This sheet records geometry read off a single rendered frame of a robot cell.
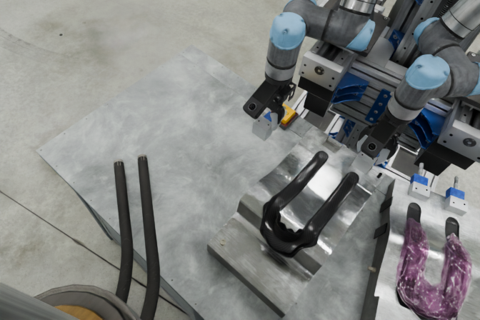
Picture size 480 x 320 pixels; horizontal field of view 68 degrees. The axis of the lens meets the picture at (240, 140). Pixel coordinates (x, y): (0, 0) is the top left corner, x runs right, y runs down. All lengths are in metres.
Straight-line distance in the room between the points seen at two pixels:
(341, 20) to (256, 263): 0.63
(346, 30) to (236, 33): 2.00
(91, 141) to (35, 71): 1.57
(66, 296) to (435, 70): 0.78
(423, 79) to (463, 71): 0.11
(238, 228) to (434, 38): 0.68
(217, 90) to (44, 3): 2.22
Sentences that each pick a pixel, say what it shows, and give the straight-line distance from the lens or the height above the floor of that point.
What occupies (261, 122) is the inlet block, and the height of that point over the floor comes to 0.96.
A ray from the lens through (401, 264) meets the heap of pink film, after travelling 1.05.
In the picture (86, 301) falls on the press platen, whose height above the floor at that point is 1.54.
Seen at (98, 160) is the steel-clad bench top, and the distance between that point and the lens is 1.22.
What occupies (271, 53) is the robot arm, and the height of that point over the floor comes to 1.23.
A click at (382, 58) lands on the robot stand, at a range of 1.39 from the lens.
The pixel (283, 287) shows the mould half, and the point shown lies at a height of 0.86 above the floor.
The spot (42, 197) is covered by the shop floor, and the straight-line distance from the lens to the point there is 2.18.
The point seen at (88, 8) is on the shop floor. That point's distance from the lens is 3.18.
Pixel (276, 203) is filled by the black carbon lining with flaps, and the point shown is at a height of 0.91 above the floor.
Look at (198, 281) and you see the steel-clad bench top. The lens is 1.02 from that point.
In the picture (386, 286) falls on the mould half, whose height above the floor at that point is 0.87.
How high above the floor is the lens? 1.80
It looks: 56 degrees down
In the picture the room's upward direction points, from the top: 6 degrees clockwise
